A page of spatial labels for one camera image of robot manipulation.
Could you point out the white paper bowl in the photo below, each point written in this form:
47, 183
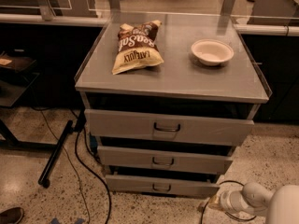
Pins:
212, 52

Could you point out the grey top drawer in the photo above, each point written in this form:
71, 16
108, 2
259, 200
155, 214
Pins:
183, 129

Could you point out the black stand leg with wheel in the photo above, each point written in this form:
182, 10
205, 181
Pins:
44, 179

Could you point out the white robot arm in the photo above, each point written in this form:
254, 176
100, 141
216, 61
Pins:
278, 207

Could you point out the dark side table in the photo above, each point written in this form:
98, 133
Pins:
15, 79

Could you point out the brown yellow chip bag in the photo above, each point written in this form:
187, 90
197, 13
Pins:
136, 47

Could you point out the grey metal drawer cabinet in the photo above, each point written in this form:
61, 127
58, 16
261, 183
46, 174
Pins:
180, 86

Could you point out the grey bottom drawer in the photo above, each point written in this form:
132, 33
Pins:
164, 186

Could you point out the grey middle drawer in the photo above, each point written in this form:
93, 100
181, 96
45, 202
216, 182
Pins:
145, 158

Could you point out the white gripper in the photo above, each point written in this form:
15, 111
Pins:
226, 202

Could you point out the grey drawer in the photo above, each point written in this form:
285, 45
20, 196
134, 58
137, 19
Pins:
145, 158
183, 129
164, 186

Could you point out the white counter rail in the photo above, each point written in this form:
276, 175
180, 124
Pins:
55, 21

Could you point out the brown shoe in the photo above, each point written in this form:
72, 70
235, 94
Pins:
12, 216

